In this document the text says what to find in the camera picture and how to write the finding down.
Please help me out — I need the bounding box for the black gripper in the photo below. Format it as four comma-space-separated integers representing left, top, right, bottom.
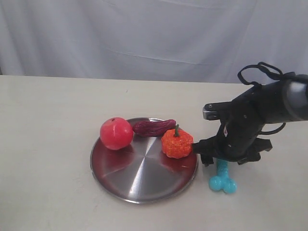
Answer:
192, 83, 293, 167

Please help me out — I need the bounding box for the teal toy bone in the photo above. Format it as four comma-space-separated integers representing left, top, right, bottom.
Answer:
208, 159, 237, 194

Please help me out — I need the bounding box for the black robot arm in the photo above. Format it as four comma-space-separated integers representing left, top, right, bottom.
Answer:
192, 80, 308, 166

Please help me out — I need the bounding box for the orange toy pumpkin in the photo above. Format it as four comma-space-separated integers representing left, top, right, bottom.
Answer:
161, 125, 193, 159

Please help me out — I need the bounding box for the purple toy sweet potato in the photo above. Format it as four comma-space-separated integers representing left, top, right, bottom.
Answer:
132, 119, 177, 137

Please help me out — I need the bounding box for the round steel plate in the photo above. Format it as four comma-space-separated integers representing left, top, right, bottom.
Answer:
90, 135, 198, 204

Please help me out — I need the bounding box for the red apple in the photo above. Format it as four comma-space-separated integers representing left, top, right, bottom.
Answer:
100, 117, 133, 150

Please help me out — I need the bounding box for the white backdrop cloth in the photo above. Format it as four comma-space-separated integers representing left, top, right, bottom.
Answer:
0, 0, 308, 83

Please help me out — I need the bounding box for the black cable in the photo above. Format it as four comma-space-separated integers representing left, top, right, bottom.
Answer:
237, 62, 295, 89

